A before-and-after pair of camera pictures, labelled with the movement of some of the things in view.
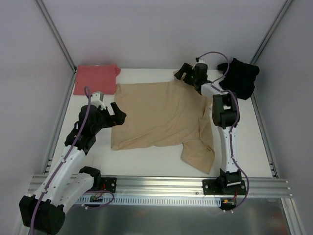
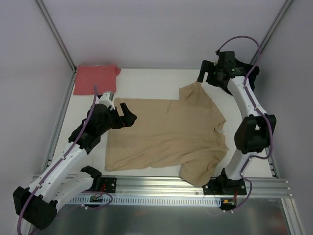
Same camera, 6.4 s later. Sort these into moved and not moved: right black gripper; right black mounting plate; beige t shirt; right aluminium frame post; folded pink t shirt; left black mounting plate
Moved: right black gripper; beige t shirt
Not moved: folded pink t shirt; left black mounting plate; right black mounting plate; right aluminium frame post
